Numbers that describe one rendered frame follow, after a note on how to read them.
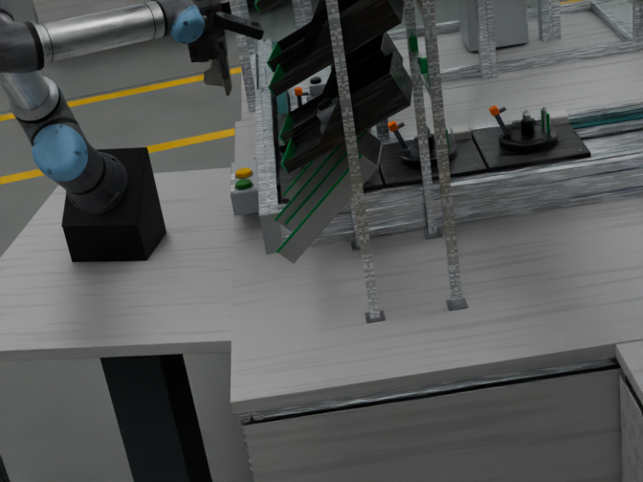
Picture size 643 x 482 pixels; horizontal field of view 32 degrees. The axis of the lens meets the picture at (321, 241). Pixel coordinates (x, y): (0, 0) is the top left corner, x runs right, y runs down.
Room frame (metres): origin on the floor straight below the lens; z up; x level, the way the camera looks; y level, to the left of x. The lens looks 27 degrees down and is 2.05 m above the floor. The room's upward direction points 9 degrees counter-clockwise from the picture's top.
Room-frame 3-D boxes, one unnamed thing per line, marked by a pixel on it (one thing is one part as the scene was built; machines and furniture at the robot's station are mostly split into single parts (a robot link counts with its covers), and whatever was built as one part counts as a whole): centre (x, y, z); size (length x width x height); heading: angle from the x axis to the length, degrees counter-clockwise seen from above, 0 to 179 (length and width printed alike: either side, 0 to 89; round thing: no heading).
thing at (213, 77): (2.44, 0.18, 1.27); 0.06 x 0.03 x 0.09; 90
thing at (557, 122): (2.50, -0.53, 1.01); 0.24 x 0.24 x 0.13; 0
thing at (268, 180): (2.78, 0.10, 0.91); 0.89 x 0.06 x 0.11; 0
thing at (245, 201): (2.59, 0.17, 0.93); 0.21 x 0.07 x 0.06; 0
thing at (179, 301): (2.49, 0.46, 0.84); 0.90 x 0.70 x 0.03; 168
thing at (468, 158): (2.50, -0.29, 1.01); 0.24 x 0.24 x 0.13; 0
